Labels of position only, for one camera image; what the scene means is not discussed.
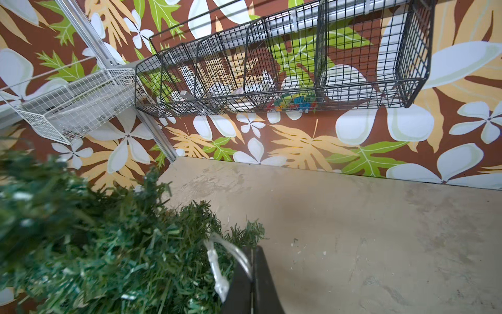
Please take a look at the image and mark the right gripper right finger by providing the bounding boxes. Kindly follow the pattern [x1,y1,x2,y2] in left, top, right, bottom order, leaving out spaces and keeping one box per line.
[252,246,285,314]

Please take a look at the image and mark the small green christmas tree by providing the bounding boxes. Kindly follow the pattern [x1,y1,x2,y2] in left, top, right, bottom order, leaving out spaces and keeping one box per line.
[1,151,265,313]

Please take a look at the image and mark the white wire basket left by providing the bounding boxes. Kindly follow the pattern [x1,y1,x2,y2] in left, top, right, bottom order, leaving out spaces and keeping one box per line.
[1,68,135,145]

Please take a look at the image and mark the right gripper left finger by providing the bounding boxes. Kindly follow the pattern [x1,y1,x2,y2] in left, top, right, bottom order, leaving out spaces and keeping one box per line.
[220,262,252,314]

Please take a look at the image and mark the black wire basket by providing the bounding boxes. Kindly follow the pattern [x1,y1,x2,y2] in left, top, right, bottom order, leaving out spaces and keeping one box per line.
[135,1,435,118]

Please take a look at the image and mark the clear string lights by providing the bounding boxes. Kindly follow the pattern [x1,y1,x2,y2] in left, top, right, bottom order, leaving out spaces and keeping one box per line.
[203,233,253,303]

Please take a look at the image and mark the colourful items in basket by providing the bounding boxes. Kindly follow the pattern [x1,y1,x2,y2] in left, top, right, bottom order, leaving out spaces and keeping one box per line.
[265,93,318,113]

